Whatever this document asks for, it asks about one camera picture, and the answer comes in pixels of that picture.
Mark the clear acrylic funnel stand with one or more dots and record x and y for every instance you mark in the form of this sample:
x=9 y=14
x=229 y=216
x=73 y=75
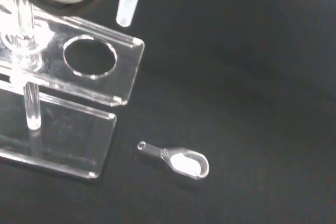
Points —
x=78 y=142

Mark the clear glass weighing funnel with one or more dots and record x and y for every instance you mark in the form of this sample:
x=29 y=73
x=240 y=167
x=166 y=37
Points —
x=183 y=166

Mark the black bench cloth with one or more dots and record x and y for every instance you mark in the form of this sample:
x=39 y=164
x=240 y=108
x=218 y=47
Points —
x=236 y=103

